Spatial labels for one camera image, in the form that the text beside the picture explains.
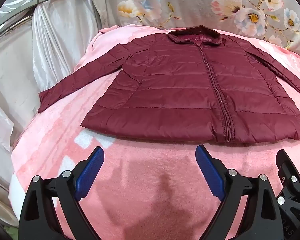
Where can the maroon puffer jacket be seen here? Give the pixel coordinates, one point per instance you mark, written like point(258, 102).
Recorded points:
point(190, 92)

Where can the pink printed blanket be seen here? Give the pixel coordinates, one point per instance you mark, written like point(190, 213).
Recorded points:
point(150, 175)

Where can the floral grey cloth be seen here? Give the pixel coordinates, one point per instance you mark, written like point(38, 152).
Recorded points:
point(202, 3)

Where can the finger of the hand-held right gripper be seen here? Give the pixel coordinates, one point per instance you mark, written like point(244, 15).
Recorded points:
point(288, 180)

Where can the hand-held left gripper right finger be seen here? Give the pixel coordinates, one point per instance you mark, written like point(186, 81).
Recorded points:
point(210, 171)

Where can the grey metal bar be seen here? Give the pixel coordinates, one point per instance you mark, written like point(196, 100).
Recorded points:
point(40, 3)

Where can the white satin curtain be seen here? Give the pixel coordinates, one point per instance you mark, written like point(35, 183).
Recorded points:
point(32, 62)

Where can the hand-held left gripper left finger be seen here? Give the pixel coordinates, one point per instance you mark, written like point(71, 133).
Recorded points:
point(87, 172)

